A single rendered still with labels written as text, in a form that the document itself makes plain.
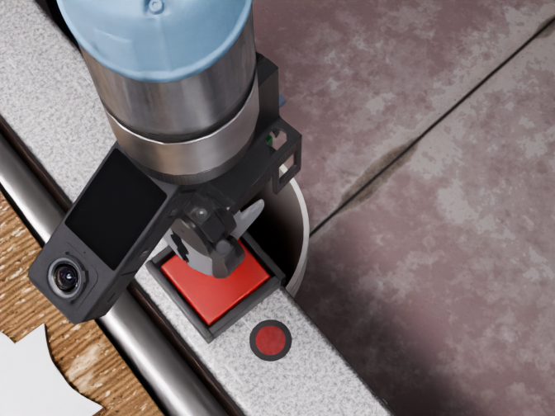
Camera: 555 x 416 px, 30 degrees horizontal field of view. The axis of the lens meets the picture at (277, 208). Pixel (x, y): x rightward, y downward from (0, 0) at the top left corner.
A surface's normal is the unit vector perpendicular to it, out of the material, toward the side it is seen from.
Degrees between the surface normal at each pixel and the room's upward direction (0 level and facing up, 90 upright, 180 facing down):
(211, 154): 90
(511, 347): 0
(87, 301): 32
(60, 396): 0
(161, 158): 90
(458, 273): 0
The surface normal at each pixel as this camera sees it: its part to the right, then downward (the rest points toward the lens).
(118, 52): -0.30, 0.88
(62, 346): -0.01, -0.35
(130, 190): -0.38, 0.07
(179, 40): 0.29, 0.88
